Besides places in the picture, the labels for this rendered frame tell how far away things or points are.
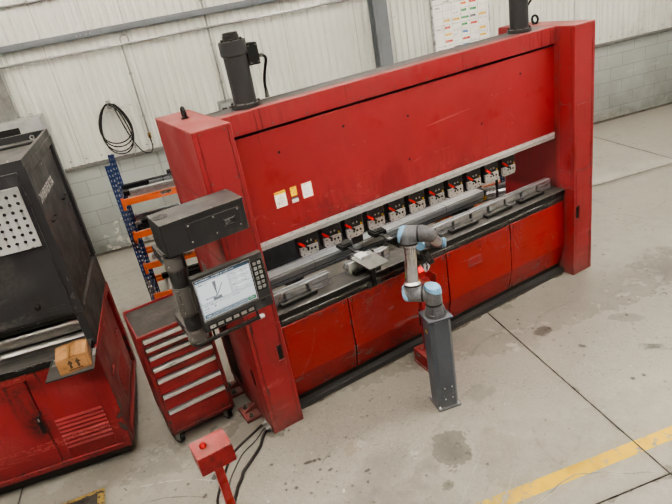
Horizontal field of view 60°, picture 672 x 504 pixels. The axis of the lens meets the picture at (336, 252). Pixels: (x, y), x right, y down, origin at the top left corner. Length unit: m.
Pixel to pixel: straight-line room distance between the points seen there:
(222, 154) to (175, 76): 4.74
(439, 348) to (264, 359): 1.23
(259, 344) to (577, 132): 3.29
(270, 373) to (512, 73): 3.07
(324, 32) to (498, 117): 4.03
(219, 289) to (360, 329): 1.57
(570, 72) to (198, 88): 4.86
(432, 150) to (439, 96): 0.41
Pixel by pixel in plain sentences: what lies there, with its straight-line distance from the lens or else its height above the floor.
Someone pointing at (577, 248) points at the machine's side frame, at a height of 0.28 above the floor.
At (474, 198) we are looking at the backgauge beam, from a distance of 5.50.
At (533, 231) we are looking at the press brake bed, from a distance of 5.61.
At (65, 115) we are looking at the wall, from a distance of 8.41.
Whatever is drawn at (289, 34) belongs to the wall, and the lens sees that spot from 8.46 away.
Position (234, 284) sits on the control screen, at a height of 1.47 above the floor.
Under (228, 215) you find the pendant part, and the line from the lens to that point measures 3.35.
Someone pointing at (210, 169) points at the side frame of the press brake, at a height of 2.06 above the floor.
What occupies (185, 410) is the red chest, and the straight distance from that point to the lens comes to 4.62.
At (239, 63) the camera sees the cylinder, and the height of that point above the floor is 2.58.
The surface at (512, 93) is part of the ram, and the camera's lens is 5.22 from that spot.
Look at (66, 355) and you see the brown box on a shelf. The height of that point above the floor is 1.10.
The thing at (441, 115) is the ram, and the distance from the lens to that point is 4.72.
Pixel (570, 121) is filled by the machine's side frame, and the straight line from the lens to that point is 5.55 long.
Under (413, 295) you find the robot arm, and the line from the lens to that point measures 3.99.
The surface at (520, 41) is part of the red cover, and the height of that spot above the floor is 2.25.
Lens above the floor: 2.97
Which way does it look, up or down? 25 degrees down
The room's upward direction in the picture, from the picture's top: 11 degrees counter-clockwise
